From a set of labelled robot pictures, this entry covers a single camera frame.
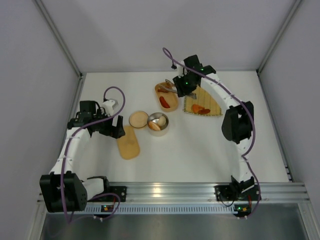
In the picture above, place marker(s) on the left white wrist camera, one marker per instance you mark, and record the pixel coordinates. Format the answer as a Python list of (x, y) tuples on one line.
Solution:
[(109, 106)]

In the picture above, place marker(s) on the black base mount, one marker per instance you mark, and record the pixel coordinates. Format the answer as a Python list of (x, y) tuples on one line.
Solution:
[(120, 190), (226, 194)]

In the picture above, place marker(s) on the aluminium rail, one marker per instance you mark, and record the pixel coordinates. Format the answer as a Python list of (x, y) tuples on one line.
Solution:
[(206, 192)]

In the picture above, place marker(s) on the round steel bowl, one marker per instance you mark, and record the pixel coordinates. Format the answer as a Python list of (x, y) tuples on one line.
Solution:
[(164, 129)]

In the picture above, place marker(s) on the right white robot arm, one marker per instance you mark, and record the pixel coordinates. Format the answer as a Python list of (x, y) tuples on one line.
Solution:
[(238, 126)]

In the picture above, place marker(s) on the red chicken drumstick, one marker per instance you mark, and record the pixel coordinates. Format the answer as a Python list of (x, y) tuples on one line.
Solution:
[(162, 90)]

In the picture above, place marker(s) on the red sausage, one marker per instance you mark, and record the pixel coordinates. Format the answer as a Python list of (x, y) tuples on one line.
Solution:
[(164, 103)]

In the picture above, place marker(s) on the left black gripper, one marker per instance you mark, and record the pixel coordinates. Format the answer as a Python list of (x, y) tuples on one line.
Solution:
[(114, 127)]

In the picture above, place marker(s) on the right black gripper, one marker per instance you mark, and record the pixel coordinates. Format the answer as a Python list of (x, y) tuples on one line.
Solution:
[(182, 87)]

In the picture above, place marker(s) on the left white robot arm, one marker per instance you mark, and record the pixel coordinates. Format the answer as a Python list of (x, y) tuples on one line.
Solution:
[(63, 189)]

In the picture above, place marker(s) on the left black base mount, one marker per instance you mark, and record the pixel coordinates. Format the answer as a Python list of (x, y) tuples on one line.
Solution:
[(120, 190)]

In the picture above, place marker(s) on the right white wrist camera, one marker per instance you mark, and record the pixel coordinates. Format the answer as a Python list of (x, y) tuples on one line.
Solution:
[(179, 69)]

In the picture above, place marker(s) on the sesame bread bun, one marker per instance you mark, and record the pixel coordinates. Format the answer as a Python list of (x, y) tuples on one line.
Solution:
[(154, 126)]

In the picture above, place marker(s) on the bamboo mat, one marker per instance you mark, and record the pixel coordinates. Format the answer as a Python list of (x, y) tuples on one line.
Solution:
[(203, 99)]

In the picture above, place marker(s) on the orange chicken wing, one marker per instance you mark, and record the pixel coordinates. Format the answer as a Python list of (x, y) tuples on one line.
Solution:
[(196, 108)]

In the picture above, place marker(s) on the round wooden lid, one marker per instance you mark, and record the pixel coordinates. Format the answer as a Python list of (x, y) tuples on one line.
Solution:
[(138, 119)]

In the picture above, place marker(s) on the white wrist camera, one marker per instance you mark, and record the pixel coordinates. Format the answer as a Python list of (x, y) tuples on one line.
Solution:
[(109, 106), (179, 69)]

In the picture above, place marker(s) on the orange oval lunch box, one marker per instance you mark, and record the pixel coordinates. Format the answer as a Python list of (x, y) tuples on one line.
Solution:
[(170, 98)]

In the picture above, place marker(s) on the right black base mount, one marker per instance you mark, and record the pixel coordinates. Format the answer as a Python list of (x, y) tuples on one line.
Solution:
[(226, 194)]

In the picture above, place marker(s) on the metal food tongs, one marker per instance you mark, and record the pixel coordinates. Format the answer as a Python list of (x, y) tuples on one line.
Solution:
[(169, 87)]

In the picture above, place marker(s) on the perforated cable tray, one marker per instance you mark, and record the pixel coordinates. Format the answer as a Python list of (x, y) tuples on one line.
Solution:
[(163, 209)]

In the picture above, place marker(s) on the white steamed bun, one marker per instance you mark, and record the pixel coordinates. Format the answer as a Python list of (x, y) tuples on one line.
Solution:
[(162, 121)]

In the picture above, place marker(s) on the orange oval box lid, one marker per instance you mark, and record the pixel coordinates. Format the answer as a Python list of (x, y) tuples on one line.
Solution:
[(128, 144)]

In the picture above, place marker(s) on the red meat slice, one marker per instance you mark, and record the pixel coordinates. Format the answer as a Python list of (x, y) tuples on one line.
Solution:
[(204, 111)]

